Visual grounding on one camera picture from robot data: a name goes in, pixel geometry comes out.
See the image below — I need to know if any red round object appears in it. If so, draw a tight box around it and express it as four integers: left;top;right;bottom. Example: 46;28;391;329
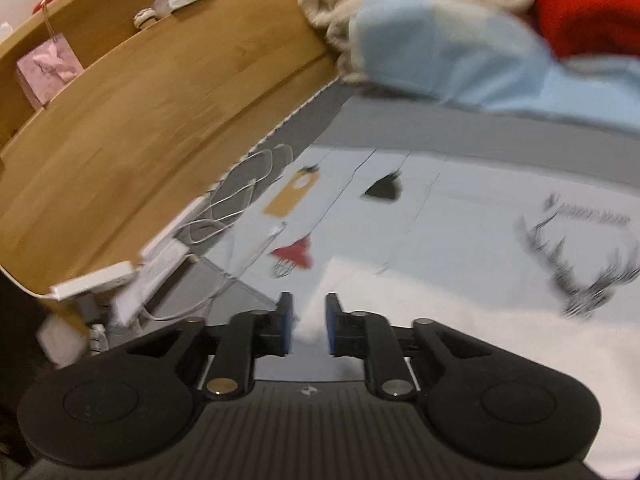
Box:
32;0;54;14

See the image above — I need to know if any wooden headboard shelf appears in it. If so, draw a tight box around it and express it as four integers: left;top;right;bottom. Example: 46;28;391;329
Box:
1;0;335;294

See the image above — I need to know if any red fabric item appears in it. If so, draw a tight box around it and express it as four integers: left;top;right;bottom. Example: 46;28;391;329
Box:
535;0;639;58

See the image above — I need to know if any light blue blanket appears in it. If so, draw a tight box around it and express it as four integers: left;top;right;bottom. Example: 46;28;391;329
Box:
348;0;639;136

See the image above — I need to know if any white charging cable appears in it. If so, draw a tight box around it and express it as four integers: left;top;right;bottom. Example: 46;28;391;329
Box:
139;143;296;322

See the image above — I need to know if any pink gift bag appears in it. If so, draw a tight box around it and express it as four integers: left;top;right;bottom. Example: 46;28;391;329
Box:
16;3;85;110

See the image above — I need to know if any white power adapter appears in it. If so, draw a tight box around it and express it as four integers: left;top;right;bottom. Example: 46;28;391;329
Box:
36;314;88;367

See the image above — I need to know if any white small garment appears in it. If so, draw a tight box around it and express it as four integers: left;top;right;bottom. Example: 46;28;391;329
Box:
294;258;639;479

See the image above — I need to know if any grey printed bed sheet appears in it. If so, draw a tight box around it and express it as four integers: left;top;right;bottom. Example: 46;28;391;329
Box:
106;81;640;380

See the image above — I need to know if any white power strip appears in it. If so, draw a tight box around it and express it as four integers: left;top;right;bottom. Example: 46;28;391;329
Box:
50;261;137;301

